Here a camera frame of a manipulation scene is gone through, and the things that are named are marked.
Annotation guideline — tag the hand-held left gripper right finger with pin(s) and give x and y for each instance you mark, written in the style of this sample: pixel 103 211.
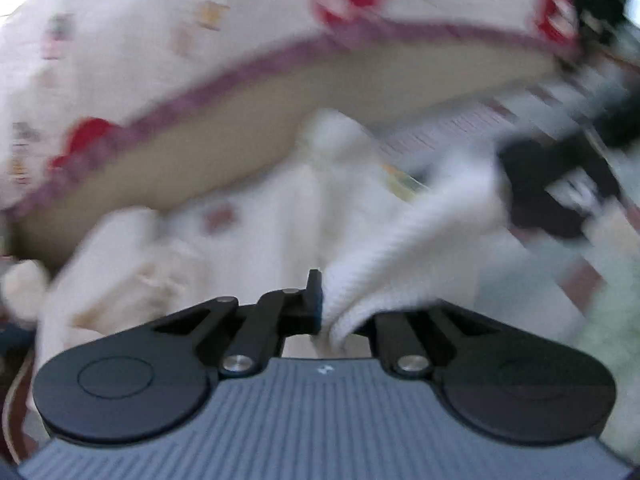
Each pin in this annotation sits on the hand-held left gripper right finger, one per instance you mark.
pixel 395 340

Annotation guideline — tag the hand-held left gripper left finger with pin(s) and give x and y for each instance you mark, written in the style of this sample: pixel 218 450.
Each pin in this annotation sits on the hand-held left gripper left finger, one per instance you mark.
pixel 312 305

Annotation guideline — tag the checked rug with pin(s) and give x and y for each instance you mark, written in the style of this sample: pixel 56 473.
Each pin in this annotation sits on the checked rug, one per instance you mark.
pixel 450 130

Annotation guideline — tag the white shirt with monster print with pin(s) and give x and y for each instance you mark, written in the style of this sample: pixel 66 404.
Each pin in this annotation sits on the white shirt with monster print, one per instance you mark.
pixel 400 240

